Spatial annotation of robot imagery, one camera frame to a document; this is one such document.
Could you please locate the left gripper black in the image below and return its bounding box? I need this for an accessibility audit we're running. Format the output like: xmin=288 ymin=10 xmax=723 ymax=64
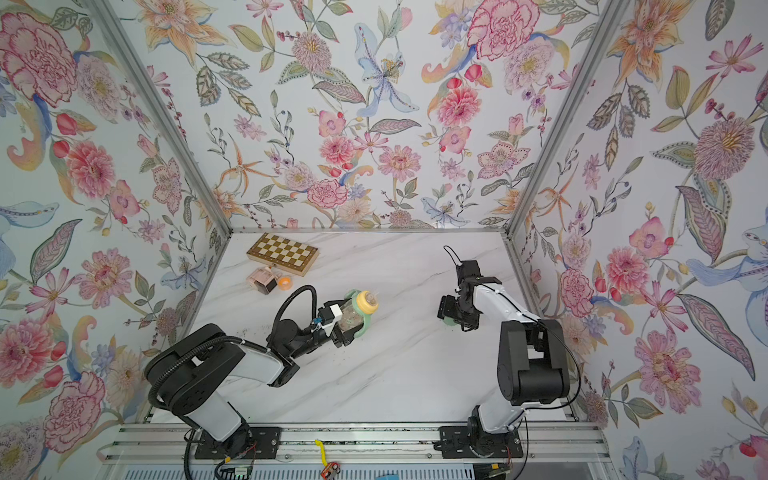
xmin=288 ymin=304 xmax=368 ymax=362

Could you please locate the yellow collar with nipple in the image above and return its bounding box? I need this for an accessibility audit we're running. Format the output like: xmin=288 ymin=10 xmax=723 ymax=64
xmin=355 ymin=291 xmax=379 ymax=316

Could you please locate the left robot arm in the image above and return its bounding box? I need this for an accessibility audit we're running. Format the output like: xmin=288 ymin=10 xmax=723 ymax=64
xmin=144 ymin=285 xmax=378 ymax=443

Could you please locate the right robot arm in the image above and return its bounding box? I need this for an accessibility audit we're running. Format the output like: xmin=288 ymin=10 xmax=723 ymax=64
xmin=437 ymin=260 xmax=573 ymax=435

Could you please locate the pink black cube box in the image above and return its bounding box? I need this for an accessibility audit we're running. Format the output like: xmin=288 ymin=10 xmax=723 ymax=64
xmin=247 ymin=267 xmax=280 ymax=295

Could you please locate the wooden chess board box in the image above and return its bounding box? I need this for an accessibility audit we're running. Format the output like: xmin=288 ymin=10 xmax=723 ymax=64
xmin=246 ymin=233 xmax=319 ymax=277

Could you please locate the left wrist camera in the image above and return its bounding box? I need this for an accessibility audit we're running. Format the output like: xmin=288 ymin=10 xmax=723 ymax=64
xmin=316 ymin=302 xmax=343 ymax=335

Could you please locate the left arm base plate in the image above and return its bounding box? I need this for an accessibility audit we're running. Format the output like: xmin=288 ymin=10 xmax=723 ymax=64
xmin=194 ymin=426 xmax=282 ymax=460

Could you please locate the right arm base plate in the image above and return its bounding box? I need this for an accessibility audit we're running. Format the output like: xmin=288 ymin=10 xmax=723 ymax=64
xmin=433 ymin=426 xmax=524 ymax=460

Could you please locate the aluminium mounting rail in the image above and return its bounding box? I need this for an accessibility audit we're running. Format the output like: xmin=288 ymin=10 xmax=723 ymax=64
xmin=97 ymin=420 xmax=611 ymax=466

